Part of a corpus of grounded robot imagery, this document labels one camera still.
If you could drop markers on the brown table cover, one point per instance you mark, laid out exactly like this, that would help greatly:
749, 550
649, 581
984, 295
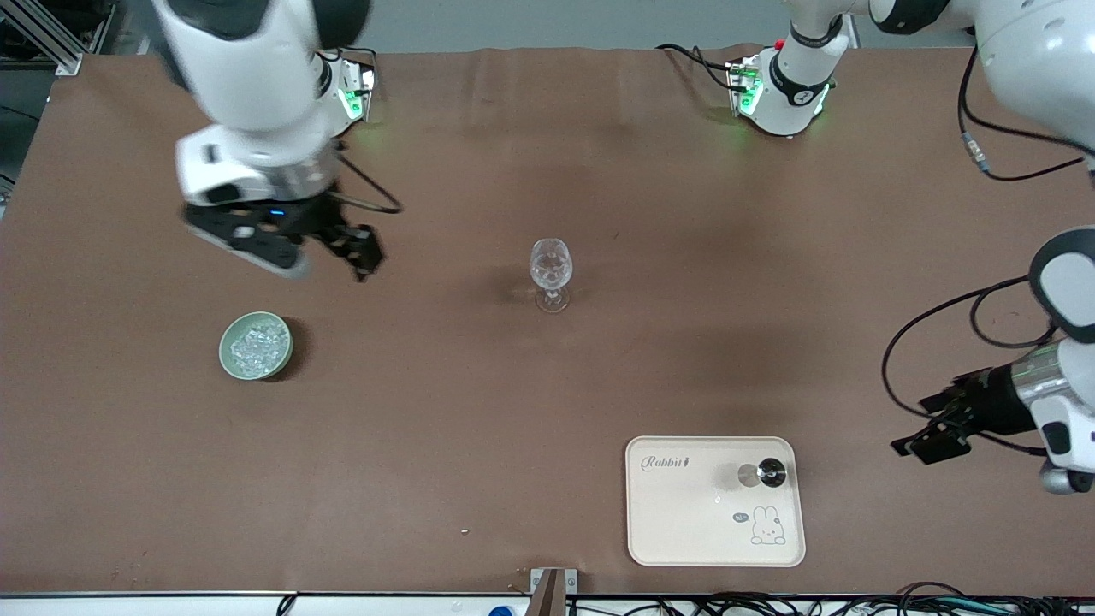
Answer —
428, 428

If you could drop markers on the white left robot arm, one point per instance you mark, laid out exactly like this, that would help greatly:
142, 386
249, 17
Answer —
1044, 51

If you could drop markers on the clear ice cubes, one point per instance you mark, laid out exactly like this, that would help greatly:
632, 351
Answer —
257, 344

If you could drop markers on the aluminium frame with black panel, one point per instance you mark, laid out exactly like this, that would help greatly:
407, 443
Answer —
51, 26

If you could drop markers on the grey metal bracket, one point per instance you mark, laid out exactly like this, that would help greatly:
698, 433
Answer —
571, 582

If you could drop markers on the brown camera post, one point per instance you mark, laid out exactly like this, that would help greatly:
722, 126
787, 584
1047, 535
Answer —
547, 599

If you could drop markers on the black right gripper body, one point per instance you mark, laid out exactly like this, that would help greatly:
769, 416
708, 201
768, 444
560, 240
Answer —
318, 221

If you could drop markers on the steel double jigger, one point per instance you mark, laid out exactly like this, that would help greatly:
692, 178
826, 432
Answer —
766, 473

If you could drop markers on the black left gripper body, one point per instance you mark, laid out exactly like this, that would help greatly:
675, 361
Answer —
992, 399

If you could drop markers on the cream rabbit print tray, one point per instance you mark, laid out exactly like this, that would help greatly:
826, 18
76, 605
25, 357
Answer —
684, 513

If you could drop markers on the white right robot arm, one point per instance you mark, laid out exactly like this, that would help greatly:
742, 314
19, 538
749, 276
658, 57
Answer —
257, 85

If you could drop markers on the green ceramic bowl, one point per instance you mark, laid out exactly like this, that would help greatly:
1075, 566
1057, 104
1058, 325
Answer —
229, 364

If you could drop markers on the clear wine glass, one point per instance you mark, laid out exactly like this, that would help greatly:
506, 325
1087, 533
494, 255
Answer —
550, 269

